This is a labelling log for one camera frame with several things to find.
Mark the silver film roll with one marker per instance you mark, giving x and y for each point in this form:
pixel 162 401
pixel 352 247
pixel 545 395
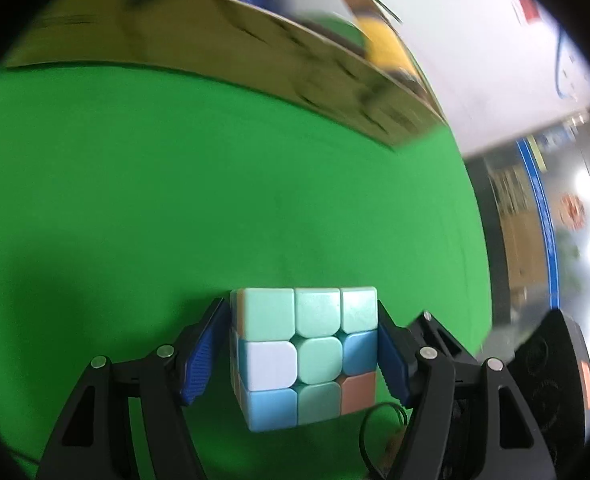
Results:
pixel 331 18

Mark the pastel rubiks cube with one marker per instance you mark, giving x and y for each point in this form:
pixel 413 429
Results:
pixel 303 355

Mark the brown cardboard box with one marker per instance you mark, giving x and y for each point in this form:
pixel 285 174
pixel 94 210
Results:
pixel 232 42

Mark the black camera module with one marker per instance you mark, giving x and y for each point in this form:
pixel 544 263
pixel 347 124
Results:
pixel 552 370

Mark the yellow labelled jar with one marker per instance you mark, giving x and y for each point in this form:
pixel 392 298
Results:
pixel 384 49

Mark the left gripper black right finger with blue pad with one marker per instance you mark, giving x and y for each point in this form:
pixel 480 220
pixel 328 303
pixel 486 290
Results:
pixel 461 426

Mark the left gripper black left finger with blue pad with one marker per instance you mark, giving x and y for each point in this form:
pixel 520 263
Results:
pixel 92 437

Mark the glass door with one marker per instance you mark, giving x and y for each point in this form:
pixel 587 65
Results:
pixel 533 195

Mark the green table mat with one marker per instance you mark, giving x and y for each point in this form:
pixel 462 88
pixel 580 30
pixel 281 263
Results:
pixel 131 196

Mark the red wall sign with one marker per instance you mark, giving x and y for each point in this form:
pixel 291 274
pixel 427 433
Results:
pixel 529 11

